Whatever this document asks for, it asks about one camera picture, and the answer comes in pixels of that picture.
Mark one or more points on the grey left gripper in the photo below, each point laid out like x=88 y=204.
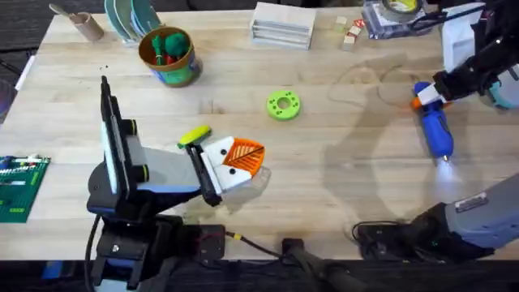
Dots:
x=170 y=170

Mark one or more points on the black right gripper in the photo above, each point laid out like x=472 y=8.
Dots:
x=470 y=77

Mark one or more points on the blue electric screwdriver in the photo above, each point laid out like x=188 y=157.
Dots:
x=438 y=130

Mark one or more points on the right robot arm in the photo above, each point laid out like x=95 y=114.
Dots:
x=486 y=219

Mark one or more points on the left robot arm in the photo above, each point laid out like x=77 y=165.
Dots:
x=121 y=243

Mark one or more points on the yellow green toy vegetable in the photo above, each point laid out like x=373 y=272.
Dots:
x=194 y=136

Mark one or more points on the pale right wrist plate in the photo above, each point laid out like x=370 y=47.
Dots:
x=458 y=40

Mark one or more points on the green disc with holes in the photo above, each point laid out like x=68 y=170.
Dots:
x=275 y=107

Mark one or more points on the brown tub with toys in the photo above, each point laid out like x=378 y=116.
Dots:
x=178 y=69

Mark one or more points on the small wooden blocks heap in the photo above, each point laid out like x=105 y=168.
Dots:
x=348 y=40

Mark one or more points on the black left wrist plate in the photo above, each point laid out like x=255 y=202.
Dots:
x=115 y=142

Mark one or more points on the black stand pole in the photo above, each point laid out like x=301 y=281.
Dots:
x=316 y=265

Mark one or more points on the pale flat box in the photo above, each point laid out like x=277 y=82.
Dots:
x=281 y=26

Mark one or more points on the teal plates stack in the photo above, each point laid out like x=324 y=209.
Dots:
x=129 y=18

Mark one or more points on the brown cardboard tube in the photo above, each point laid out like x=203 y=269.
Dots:
x=87 y=26

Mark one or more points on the green board with blocks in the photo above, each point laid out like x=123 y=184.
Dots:
x=18 y=190

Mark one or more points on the black rail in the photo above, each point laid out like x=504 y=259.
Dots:
x=251 y=277

